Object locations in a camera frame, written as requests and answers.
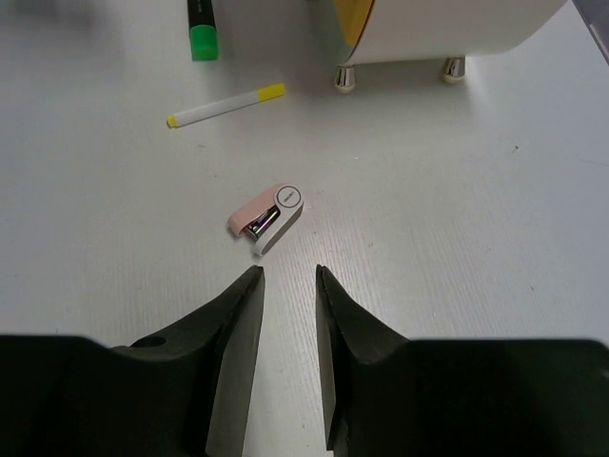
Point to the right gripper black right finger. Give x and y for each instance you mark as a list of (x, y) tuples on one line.
[(364, 375)]

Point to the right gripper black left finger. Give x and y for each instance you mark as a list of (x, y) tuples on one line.
[(192, 380)]

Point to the orange organizer drawer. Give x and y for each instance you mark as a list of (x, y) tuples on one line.
[(352, 17)]

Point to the green black highlighter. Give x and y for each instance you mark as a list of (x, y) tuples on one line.
[(202, 32)]

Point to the pink white mini stapler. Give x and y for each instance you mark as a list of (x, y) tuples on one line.
[(266, 218)]

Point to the white pen bright yellow cap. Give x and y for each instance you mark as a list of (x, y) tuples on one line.
[(191, 116)]

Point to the cream round drawer organizer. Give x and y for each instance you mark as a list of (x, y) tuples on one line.
[(416, 30)]

